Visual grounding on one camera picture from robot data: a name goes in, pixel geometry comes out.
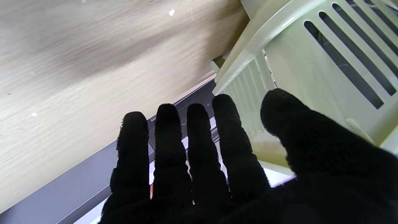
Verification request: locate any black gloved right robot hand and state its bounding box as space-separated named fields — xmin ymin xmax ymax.
xmin=98 ymin=88 xmax=398 ymax=224

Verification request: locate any green plastic dish rack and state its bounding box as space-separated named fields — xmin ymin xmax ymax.
xmin=211 ymin=0 xmax=398 ymax=168

